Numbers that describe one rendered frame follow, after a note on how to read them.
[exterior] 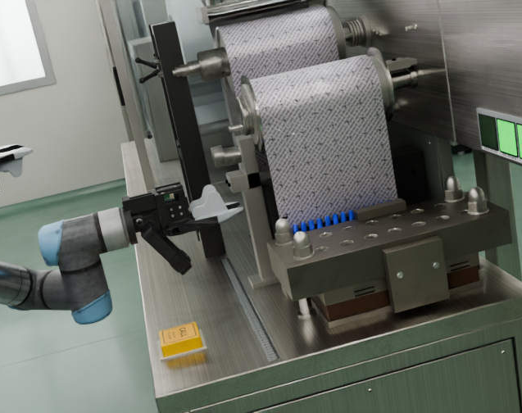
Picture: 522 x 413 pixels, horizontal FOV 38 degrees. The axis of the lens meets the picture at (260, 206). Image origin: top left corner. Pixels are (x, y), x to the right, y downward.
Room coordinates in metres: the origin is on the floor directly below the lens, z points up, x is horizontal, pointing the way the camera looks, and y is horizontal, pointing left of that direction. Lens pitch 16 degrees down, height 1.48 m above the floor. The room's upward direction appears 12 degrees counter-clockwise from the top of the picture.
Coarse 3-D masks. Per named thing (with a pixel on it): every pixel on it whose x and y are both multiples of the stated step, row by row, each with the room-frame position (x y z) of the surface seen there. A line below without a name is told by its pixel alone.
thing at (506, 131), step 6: (498, 120) 1.14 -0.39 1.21; (498, 126) 1.15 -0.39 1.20; (504, 126) 1.13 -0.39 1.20; (510, 126) 1.11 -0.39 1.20; (498, 132) 1.15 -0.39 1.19; (504, 132) 1.13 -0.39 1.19; (510, 132) 1.11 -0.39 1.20; (504, 138) 1.13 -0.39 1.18; (510, 138) 1.11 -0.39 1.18; (504, 144) 1.13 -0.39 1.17; (510, 144) 1.12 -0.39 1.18; (504, 150) 1.14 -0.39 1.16; (510, 150) 1.12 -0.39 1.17
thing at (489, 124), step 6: (480, 120) 1.20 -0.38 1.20; (486, 120) 1.18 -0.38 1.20; (492, 120) 1.16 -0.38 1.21; (480, 126) 1.21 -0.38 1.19; (486, 126) 1.19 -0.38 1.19; (492, 126) 1.16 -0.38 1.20; (486, 132) 1.19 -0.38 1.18; (492, 132) 1.17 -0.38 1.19; (486, 138) 1.19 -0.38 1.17; (492, 138) 1.17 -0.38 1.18; (486, 144) 1.19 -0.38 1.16; (492, 144) 1.17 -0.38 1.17
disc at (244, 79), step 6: (246, 78) 1.41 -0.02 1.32; (246, 84) 1.42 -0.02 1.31; (252, 90) 1.38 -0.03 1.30; (252, 96) 1.37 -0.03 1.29; (258, 108) 1.36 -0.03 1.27; (258, 114) 1.36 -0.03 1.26; (258, 120) 1.36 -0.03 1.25; (258, 126) 1.37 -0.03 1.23; (258, 144) 1.41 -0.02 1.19; (258, 150) 1.43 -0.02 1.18
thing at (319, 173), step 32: (352, 128) 1.40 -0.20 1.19; (384, 128) 1.40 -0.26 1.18; (288, 160) 1.38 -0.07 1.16; (320, 160) 1.39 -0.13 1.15; (352, 160) 1.39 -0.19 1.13; (384, 160) 1.40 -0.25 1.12; (288, 192) 1.37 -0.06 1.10; (320, 192) 1.38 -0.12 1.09; (352, 192) 1.39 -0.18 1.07; (384, 192) 1.40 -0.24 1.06
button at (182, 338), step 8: (176, 328) 1.26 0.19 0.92; (184, 328) 1.26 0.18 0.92; (192, 328) 1.25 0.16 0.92; (160, 336) 1.25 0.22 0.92; (168, 336) 1.24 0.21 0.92; (176, 336) 1.23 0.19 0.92; (184, 336) 1.22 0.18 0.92; (192, 336) 1.22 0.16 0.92; (200, 336) 1.22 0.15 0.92; (168, 344) 1.21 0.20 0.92; (176, 344) 1.21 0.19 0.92; (184, 344) 1.21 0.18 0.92; (192, 344) 1.21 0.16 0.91; (200, 344) 1.21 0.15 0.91; (168, 352) 1.20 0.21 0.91; (176, 352) 1.20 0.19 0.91
